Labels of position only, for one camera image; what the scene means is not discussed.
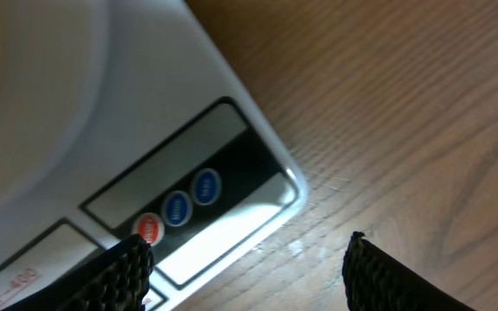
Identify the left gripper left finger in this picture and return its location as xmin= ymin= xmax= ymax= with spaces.
xmin=6 ymin=234 xmax=154 ymax=311

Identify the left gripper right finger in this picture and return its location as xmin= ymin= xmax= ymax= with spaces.
xmin=342 ymin=232 xmax=472 ymax=311

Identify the white digital kitchen scale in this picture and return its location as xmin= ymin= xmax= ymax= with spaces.
xmin=0 ymin=0 xmax=309 ymax=310

